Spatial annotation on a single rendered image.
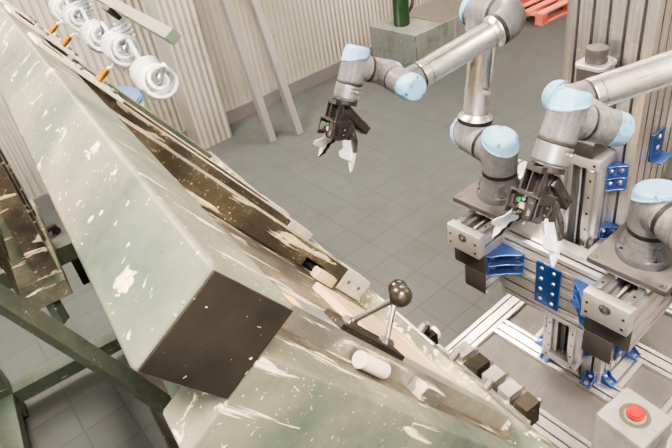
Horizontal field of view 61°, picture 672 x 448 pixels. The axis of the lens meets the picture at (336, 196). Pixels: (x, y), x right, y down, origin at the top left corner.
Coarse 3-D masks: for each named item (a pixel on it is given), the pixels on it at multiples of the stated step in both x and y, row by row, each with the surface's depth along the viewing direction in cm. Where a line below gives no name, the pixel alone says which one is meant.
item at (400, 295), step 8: (392, 288) 93; (400, 288) 92; (408, 288) 92; (392, 296) 92; (400, 296) 91; (408, 296) 92; (384, 304) 94; (400, 304) 92; (408, 304) 92; (368, 312) 95; (352, 320) 96
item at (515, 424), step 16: (368, 304) 183; (384, 320) 176; (400, 320) 173; (416, 336) 167; (432, 352) 162; (448, 368) 157; (464, 384) 152; (480, 384) 156; (496, 400) 147; (512, 416) 141; (512, 432) 140; (528, 432) 137
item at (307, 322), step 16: (304, 304) 90; (288, 320) 85; (304, 320) 87; (320, 320) 89; (304, 336) 88; (320, 336) 90; (336, 336) 92; (352, 336) 95; (336, 352) 94; (352, 352) 96; (368, 352) 99; (384, 352) 101; (400, 368) 106; (416, 368) 110; (448, 384) 120; (448, 400) 121; (464, 400) 125; (480, 400) 133; (480, 416) 132; (496, 416) 137
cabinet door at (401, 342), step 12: (324, 288) 142; (336, 300) 138; (348, 300) 153; (348, 312) 134; (360, 312) 149; (360, 324) 130; (372, 324) 145; (384, 324) 160; (396, 336) 157; (396, 348) 135; (408, 348) 151; (420, 360) 145; (432, 360) 160; (444, 372) 154
